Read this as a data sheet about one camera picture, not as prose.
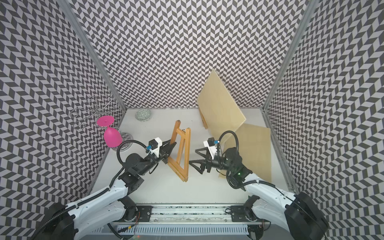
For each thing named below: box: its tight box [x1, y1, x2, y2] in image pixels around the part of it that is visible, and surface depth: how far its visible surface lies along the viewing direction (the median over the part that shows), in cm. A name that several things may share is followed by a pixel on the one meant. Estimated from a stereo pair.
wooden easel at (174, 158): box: [168, 120, 192, 182], surface depth 67 cm
